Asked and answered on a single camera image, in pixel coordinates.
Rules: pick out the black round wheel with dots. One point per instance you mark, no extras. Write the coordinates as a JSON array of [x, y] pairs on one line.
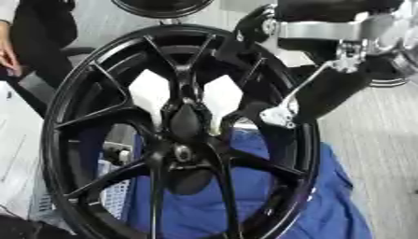
[[163, 7]]

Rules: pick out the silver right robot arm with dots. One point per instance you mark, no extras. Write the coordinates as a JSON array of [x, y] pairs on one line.
[[408, 54]]

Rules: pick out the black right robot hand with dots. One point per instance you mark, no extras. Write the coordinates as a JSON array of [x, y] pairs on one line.
[[332, 87]]

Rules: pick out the person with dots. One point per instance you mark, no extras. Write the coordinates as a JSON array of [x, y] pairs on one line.
[[43, 31]]

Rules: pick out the white pierced basket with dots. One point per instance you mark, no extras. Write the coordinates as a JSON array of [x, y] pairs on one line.
[[115, 196]]

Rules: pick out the black spoked wheel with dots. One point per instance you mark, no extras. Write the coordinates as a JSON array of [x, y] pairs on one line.
[[185, 122]]

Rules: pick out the person's hand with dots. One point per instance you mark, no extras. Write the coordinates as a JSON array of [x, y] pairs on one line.
[[6, 53]]

